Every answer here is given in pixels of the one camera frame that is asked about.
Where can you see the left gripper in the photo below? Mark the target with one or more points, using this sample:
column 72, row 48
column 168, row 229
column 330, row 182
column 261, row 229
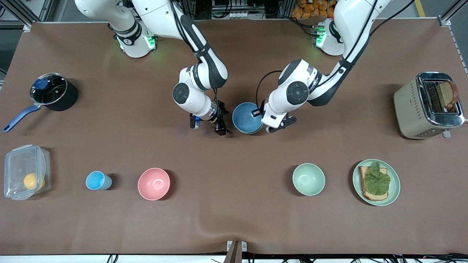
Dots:
column 257, row 113

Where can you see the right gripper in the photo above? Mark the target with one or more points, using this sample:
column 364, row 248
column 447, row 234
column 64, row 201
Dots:
column 219, row 116

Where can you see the blue bowl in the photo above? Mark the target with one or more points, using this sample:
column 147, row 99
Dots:
column 245, row 117

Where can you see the light green bowl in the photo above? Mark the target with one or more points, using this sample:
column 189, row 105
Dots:
column 308, row 179
column 247, row 133

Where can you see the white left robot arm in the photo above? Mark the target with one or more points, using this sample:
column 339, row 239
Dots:
column 343, row 22

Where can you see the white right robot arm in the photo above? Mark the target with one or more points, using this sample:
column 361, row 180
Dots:
column 204, row 62

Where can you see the pink bowl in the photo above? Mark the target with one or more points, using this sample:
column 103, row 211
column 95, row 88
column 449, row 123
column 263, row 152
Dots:
column 154, row 184

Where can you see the small white socket strip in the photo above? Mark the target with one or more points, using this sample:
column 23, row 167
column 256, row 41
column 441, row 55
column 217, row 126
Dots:
column 238, row 15

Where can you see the bag of orange buns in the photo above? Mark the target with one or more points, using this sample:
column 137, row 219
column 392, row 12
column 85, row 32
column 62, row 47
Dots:
column 310, row 9

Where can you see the light blue cup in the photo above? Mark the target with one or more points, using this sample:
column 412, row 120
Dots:
column 95, row 180

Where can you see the green lettuce leaf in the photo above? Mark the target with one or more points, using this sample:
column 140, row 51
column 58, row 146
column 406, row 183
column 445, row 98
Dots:
column 376, row 180

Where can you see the toast slice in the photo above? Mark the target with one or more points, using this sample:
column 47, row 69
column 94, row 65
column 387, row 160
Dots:
column 373, row 196

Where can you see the silver beige toaster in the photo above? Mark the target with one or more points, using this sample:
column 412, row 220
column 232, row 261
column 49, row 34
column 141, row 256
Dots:
column 409, row 113

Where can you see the light green plate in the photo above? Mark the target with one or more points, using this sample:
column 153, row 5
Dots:
column 395, row 182

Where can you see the glass pan lid blue knob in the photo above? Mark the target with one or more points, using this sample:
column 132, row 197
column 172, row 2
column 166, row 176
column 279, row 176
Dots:
column 49, row 89

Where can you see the brown bread slice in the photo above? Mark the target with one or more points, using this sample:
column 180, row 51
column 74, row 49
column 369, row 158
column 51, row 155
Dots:
column 448, row 95

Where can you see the yellow lemon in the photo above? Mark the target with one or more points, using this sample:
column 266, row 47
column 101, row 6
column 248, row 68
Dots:
column 31, row 181

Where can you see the clear plastic food container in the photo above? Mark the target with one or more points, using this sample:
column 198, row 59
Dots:
column 18, row 164

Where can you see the metal table edge bracket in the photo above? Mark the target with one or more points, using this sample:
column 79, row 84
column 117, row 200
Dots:
column 236, row 248

